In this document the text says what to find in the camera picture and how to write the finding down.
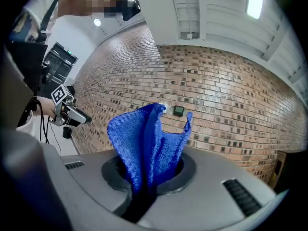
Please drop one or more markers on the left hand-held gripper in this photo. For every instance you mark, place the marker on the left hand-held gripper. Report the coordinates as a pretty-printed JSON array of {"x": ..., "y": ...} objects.
[{"x": 59, "y": 95}]

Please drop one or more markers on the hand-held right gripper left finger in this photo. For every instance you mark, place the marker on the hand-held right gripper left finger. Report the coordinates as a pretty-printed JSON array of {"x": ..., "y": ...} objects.
[{"x": 91, "y": 174}]

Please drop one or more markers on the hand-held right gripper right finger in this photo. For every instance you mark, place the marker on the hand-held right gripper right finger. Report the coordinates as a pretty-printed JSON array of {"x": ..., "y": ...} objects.
[{"x": 204, "y": 196}]

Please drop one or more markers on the blue cloth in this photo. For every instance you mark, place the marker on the blue cloth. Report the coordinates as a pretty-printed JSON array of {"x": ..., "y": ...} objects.
[{"x": 144, "y": 138}]

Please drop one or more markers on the black wall display device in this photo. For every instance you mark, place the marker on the black wall display device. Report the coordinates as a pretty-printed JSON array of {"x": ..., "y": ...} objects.
[{"x": 179, "y": 110}]

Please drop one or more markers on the person's left forearm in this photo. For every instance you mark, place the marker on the person's left forearm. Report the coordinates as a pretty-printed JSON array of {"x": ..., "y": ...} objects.
[{"x": 45, "y": 107}]

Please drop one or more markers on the person's left hand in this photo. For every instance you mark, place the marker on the person's left hand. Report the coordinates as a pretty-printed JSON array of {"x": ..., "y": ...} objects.
[{"x": 63, "y": 110}]

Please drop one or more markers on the black cylindrical container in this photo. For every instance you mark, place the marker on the black cylindrical container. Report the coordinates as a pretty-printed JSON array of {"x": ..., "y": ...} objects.
[{"x": 66, "y": 132}]

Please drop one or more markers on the dark double door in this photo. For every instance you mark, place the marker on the dark double door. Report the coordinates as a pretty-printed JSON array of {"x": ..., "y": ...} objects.
[{"x": 60, "y": 66}]

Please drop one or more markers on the green exit sign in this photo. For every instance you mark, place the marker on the green exit sign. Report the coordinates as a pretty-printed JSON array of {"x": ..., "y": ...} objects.
[{"x": 69, "y": 51}]

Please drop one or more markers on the black chest harness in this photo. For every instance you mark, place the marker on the black chest harness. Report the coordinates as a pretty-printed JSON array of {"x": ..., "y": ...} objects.
[{"x": 26, "y": 61}]

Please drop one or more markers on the round ceiling light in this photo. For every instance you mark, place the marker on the round ceiling light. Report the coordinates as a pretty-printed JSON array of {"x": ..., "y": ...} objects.
[{"x": 97, "y": 22}]

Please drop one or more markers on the person's white shirt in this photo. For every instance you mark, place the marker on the person's white shirt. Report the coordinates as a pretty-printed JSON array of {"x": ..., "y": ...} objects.
[{"x": 31, "y": 8}]

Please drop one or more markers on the rectangular ceiling light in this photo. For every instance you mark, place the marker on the rectangular ceiling light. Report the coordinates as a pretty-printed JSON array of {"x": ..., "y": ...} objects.
[{"x": 255, "y": 1}]

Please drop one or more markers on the white wall switch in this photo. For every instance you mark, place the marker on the white wall switch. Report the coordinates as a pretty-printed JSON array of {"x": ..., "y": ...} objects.
[{"x": 164, "y": 107}]

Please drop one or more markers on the black head-worn camera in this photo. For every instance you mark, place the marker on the black head-worn camera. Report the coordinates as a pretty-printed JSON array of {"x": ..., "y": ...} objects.
[{"x": 131, "y": 9}]

